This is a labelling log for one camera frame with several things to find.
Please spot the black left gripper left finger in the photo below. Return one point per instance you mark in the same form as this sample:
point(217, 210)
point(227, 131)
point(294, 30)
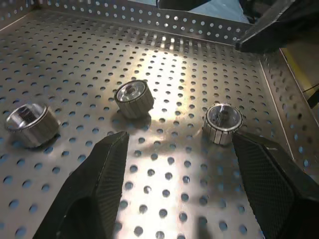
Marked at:
point(97, 189)

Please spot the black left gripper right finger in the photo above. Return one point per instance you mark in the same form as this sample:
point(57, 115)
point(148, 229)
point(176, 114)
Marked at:
point(276, 194)

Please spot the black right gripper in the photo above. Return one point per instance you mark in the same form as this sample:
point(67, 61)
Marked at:
point(259, 7)

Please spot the perforated steel tray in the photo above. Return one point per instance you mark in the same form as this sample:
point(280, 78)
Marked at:
point(159, 64)

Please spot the yellow tape strip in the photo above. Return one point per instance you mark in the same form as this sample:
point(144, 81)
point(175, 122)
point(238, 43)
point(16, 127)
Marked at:
point(297, 67)

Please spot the ribbed metal roller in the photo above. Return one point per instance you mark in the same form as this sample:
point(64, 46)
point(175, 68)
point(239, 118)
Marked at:
point(221, 132)
point(135, 103)

